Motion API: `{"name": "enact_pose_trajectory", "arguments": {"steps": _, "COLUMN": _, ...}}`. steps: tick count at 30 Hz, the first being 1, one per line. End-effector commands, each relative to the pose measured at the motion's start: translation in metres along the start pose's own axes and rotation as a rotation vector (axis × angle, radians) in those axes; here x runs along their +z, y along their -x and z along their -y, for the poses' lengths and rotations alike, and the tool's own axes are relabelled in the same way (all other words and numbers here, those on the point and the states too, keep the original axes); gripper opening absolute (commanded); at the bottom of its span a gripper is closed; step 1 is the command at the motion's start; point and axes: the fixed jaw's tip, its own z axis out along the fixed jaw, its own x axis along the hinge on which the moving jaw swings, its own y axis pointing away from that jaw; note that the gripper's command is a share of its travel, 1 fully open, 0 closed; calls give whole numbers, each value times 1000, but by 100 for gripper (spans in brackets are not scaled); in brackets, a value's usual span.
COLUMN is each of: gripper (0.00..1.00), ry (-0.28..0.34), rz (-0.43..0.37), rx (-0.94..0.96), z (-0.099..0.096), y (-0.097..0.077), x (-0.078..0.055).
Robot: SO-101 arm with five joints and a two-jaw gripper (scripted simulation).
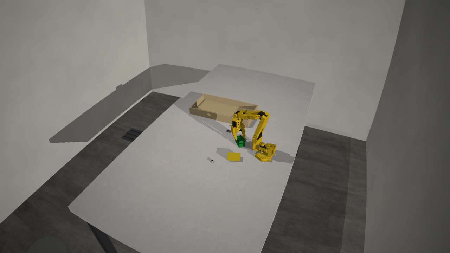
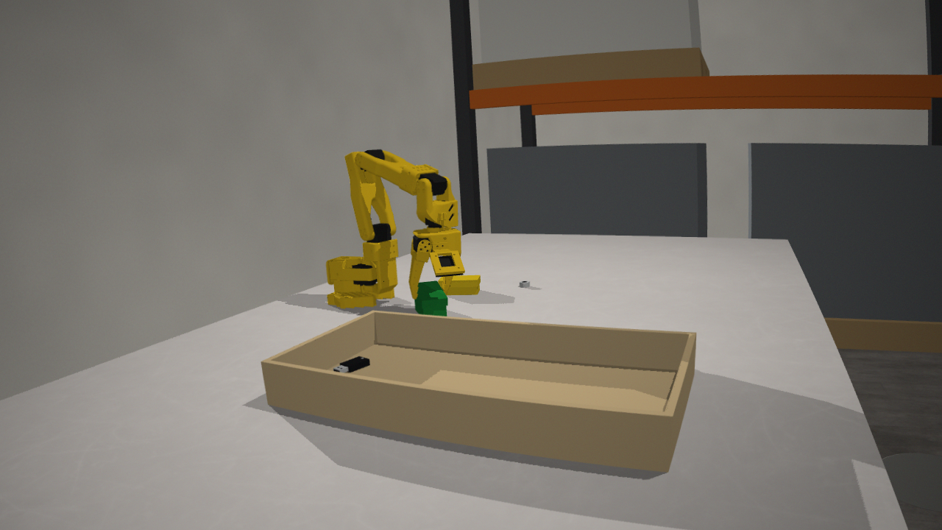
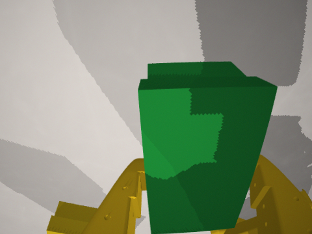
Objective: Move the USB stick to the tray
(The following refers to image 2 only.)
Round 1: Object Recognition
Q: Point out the black usb stick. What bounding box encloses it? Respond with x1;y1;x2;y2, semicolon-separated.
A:
333;356;370;372

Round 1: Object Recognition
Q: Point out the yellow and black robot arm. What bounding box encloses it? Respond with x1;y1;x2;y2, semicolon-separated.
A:
327;149;458;308

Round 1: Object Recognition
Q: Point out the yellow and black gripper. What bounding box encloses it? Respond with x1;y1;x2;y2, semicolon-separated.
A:
409;227;465;299

